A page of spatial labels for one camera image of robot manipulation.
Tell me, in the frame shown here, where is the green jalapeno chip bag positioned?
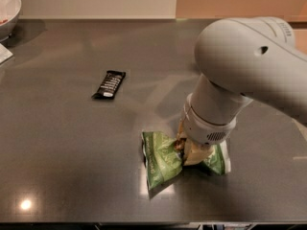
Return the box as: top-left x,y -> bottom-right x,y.
142,131 -> 231,190

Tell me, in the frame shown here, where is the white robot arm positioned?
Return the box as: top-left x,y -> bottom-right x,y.
177,17 -> 307,166

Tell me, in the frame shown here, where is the black rxbar chocolate bar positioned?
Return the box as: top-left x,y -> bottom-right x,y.
92,70 -> 126,100

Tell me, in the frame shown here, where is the white paper sheet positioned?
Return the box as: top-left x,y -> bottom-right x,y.
0,43 -> 13,64

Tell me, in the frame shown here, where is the white bowl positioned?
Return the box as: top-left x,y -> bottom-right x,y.
0,0 -> 22,41

